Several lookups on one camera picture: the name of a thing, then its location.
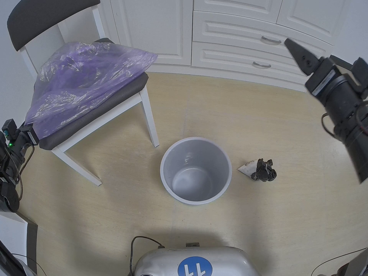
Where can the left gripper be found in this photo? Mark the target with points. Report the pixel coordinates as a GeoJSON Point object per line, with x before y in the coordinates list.
{"type": "Point", "coordinates": [26, 139]}

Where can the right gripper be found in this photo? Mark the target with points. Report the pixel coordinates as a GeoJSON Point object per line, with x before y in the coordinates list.
{"type": "Point", "coordinates": [337, 96]}

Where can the purple plastic bag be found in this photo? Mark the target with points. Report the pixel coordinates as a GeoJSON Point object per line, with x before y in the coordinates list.
{"type": "Point", "coordinates": [86, 76]}

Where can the black plastic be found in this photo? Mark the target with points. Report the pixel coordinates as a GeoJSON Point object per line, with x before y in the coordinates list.
{"type": "Point", "coordinates": [264, 171]}

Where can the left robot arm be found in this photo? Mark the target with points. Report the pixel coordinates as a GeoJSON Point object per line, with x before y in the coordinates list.
{"type": "Point", "coordinates": [7, 165]}

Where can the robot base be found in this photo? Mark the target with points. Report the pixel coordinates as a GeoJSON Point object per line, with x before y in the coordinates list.
{"type": "Point", "coordinates": [195, 260]}

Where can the white trash bin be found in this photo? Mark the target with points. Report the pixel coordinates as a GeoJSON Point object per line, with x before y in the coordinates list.
{"type": "Point", "coordinates": [184, 154]}

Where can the white wardrobe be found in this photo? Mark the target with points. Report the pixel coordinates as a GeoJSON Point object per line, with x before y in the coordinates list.
{"type": "Point", "coordinates": [230, 24]}

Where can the white chair grey cushions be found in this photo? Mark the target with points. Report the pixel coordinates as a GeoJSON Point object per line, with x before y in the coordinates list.
{"type": "Point", "coordinates": [51, 7]}

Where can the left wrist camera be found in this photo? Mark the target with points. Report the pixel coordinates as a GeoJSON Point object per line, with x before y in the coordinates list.
{"type": "Point", "coordinates": [9, 126]}

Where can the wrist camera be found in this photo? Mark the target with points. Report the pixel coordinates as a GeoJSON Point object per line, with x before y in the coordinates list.
{"type": "Point", "coordinates": [360, 70]}
{"type": "Point", "coordinates": [9, 126]}

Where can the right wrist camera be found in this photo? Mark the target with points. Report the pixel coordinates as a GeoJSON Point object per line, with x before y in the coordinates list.
{"type": "Point", "coordinates": [360, 70]}

